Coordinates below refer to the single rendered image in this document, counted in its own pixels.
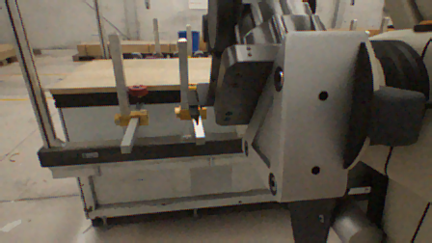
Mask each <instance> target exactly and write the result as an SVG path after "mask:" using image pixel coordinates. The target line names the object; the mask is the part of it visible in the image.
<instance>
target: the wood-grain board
mask: <svg viewBox="0 0 432 243"><path fill-rule="evenodd" d="M123 62H124V71H125V76H126V86H127V90H128V91H129V87H131V86H135V85H146V86H148V91H163V90H168V91H180V77H179V64H178V59H126V60H123ZM188 69H189V83H209V76H210V70H211V57H209V58H188ZM116 91H117V89H116V80H115V76H114V68H113V64H112V60H92V61H91V62H89V63H88V64H87V65H85V66H83V67H82V68H80V69H78V70H77V71H75V72H74V73H73V74H71V75H70V76H68V77H67V78H65V79H63V81H60V82H59V83H57V84H56V85H54V86H53V87H51V88H50V89H49V92H50V94H51V95H60V94H94V93H111V92H116Z"/></svg>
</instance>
